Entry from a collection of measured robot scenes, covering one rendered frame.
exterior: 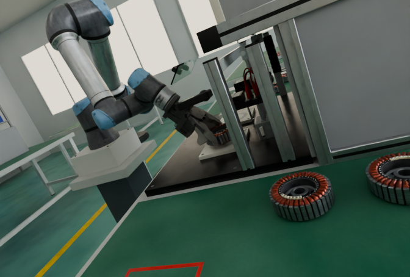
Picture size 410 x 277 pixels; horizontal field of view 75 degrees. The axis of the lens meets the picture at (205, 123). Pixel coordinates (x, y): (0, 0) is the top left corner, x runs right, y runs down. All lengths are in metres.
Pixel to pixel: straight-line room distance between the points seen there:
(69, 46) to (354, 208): 0.93
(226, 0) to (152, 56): 5.47
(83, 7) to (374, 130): 0.97
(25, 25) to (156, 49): 3.38
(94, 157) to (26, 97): 7.37
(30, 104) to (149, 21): 4.24
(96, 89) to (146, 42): 5.23
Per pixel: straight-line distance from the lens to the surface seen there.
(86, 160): 1.35
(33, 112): 8.64
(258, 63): 0.60
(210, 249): 0.53
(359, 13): 0.60
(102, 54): 1.20
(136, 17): 6.22
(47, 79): 7.93
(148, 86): 0.86
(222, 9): 0.69
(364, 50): 0.61
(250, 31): 0.57
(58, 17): 1.09
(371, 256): 0.45
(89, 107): 1.30
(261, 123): 0.80
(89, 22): 1.11
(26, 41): 8.11
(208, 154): 0.83
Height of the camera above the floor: 1.07
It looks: 14 degrees down
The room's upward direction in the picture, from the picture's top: 22 degrees counter-clockwise
